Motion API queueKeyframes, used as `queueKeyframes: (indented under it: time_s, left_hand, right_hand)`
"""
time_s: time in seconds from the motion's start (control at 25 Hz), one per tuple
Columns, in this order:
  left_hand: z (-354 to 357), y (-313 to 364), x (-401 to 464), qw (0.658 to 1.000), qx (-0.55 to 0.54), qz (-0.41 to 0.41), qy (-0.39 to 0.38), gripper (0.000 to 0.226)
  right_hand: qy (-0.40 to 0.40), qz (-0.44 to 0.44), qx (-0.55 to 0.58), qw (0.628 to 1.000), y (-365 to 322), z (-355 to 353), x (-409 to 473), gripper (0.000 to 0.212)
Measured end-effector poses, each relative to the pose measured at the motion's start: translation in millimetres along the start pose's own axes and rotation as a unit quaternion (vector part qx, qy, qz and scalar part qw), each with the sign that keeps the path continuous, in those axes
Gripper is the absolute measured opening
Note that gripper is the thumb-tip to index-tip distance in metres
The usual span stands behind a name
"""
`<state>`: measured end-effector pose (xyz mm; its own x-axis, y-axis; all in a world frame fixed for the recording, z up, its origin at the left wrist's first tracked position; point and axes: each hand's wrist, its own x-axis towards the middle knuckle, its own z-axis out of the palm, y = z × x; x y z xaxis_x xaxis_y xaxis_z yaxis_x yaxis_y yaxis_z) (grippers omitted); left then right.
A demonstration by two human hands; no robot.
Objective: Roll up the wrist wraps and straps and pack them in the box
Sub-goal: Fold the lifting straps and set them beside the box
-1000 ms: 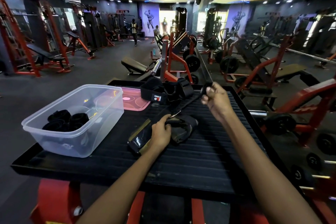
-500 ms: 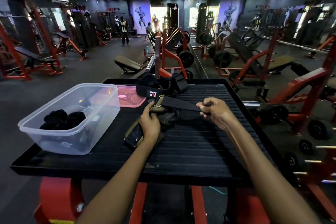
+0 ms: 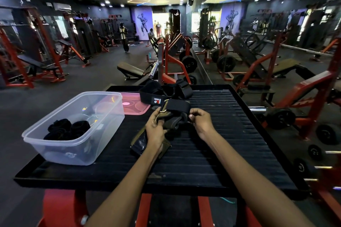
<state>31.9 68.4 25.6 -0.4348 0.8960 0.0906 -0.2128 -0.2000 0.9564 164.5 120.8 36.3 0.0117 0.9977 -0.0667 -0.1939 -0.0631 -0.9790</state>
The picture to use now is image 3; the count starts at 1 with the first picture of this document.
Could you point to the person's right hand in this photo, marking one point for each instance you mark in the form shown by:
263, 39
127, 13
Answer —
203, 123

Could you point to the person's left hand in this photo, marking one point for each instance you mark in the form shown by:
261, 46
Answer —
155, 131

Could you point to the clear plastic container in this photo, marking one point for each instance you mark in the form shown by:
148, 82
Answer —
74, 155

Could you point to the person's right forearm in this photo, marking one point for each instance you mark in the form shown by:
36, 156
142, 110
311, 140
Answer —
253, 181

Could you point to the person's left forearm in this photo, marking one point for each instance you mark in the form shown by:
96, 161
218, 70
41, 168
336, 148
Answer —
122, 192

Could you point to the pink plastic lid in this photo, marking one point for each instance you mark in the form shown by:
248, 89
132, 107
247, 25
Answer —
136, 104

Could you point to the black ribbed platform tray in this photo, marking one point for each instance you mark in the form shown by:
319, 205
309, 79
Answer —
239, 141

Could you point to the chrome barbell sleeve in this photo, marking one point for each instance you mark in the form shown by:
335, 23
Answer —
153, 70

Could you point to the black weight plate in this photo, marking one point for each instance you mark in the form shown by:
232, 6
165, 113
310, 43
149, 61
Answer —
189, 64

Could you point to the black low bench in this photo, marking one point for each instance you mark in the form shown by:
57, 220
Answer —
130, 69

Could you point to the red plate-loaded machine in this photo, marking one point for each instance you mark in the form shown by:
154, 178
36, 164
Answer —
165, 62

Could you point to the black weight stack machine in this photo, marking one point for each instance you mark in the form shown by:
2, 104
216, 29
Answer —
84, 35

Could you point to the red incline bench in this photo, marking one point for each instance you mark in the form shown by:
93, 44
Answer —
65, 42

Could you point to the red power rack with bench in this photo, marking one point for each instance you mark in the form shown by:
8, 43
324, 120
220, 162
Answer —
34, 66

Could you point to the white air conditioner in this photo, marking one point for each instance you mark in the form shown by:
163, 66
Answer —
61, 6

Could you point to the purple bodybuilder wall mural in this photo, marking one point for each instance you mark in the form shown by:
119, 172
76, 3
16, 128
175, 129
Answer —
142, 22

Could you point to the large wall mirror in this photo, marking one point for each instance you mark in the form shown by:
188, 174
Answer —
293, 35

